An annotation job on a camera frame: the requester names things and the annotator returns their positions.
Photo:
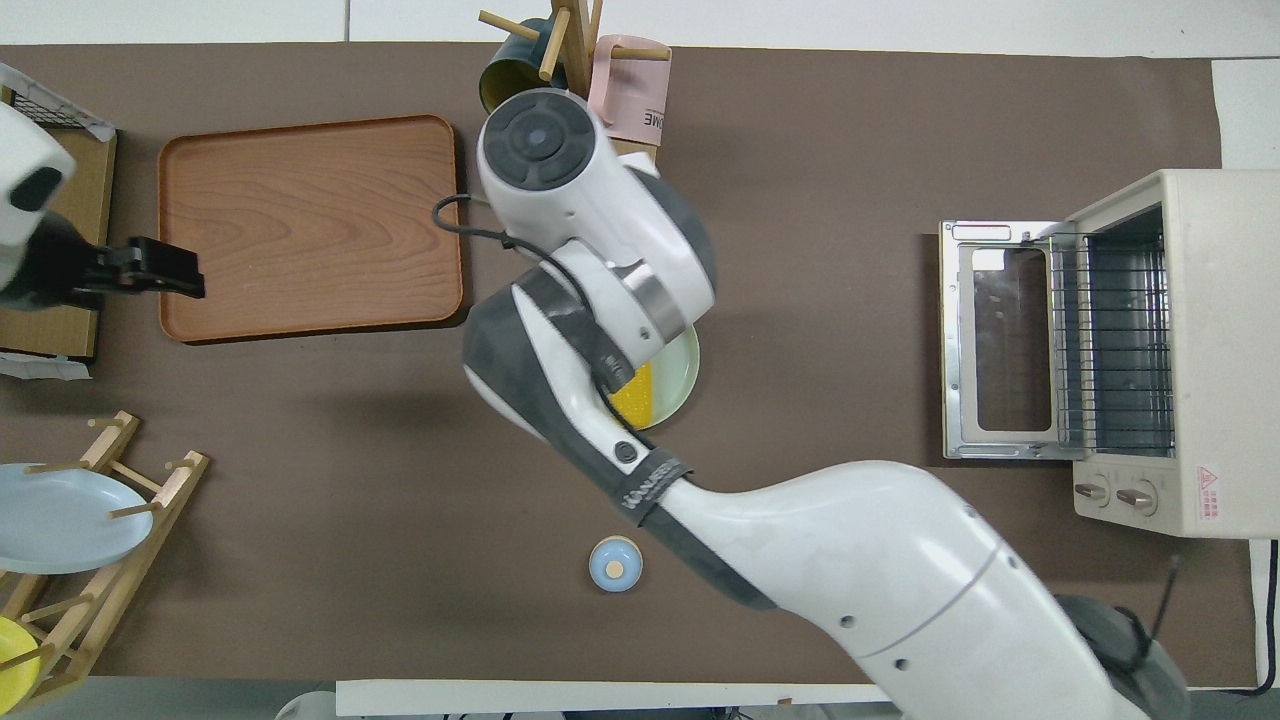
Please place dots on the brown table mat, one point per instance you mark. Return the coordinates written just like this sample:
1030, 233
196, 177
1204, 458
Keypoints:
820, 200

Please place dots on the wooden mug tree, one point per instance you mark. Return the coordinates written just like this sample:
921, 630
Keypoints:
577, 40

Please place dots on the pink mug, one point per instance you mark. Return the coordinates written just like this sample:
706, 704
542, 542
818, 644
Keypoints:
630, 95

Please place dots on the white toaster oven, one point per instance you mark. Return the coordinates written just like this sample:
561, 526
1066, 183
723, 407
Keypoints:
1210, 350

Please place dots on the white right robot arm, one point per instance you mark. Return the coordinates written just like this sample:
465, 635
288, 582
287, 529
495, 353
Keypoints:
850, 570

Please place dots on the dark teal mug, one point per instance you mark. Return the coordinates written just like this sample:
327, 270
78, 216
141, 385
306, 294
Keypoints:
510, 75

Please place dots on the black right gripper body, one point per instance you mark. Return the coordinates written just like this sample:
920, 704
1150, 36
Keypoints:
612, 375

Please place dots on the yellow plate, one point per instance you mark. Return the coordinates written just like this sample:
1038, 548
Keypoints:
15, 665

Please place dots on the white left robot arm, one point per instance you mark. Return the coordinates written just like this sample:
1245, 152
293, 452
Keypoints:
25, 160

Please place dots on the brown wooden tray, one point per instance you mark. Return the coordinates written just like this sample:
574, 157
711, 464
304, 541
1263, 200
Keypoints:
310, 230

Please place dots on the light green plate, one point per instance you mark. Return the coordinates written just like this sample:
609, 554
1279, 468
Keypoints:
675, 385

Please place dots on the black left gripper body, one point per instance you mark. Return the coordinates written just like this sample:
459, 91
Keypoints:
50, 270

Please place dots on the yellow corn cob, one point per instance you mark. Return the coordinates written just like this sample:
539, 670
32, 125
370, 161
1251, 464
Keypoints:
635, 398

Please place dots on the white crumpled cloth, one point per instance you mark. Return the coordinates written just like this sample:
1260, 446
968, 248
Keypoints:
40, 366

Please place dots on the small blue call bell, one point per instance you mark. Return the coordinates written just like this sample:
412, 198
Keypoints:
615, 565

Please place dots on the light blue plate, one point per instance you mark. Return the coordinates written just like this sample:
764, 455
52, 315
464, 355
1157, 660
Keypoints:
60, 520

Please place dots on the wooden plate rack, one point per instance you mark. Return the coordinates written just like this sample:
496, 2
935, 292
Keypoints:
160, 500

